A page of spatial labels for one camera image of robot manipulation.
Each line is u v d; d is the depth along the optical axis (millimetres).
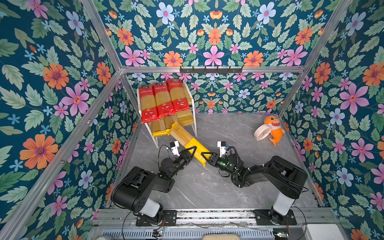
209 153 779
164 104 757
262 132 961
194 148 800
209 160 752
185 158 734
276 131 1025
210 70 916
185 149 777
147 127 833
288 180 459
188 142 804
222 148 784
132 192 443
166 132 847
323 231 1063
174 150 780
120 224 729
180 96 804
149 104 763
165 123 907
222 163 739
